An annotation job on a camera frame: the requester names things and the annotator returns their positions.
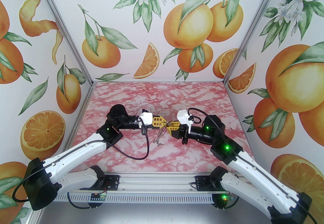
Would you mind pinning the metal keyring with keys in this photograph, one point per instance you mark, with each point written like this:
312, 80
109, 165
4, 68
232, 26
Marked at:
167, 124

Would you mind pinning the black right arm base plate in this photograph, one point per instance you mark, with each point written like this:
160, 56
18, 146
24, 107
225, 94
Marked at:
202, 183

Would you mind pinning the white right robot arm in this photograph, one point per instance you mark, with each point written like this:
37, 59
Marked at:
258, 177

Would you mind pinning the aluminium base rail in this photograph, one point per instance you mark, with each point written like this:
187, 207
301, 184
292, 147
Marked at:
157, 182

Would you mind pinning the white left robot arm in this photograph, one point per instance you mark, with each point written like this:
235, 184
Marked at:
76, 153

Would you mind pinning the silver short frame post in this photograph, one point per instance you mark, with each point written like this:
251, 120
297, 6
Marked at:
35, 218

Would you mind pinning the silver frame corner post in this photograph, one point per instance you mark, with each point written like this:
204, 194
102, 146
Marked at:
253, 28
65, 28

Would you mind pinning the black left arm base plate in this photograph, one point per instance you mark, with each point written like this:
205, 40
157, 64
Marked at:
114, 182

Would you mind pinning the small circuit board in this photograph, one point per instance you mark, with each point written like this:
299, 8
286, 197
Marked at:
98, 197
226, 197

